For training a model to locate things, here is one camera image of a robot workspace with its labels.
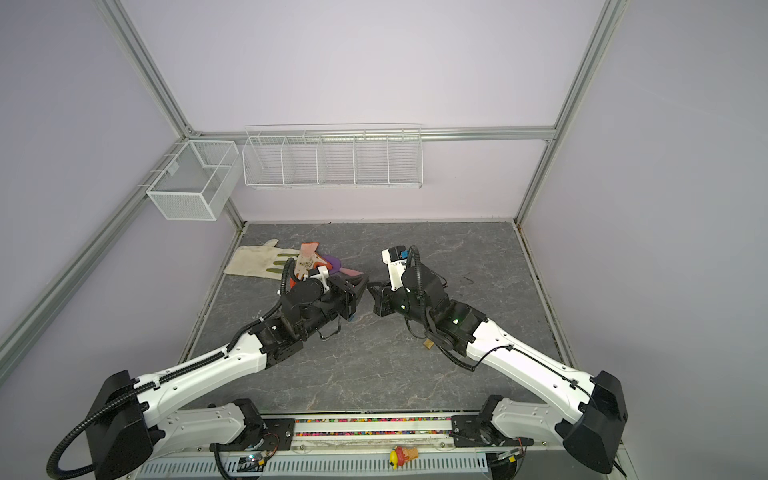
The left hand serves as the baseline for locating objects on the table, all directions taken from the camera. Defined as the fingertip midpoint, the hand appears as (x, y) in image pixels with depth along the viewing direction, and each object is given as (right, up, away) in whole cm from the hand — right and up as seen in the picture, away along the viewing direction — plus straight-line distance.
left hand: (373, 280), depth 71 cm
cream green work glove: (-42, +3, +38) cm, 57 cm away
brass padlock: (+15, -21, +18) cm, 31 cm away
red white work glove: (-27, +3, +37) cm, 46 cm away
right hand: (-1, -2, -1) cm, 3 cm away
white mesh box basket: (-60, +30, +28) cm, 73 cm away
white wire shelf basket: (-15, +38, +28) cm, 50 cm away
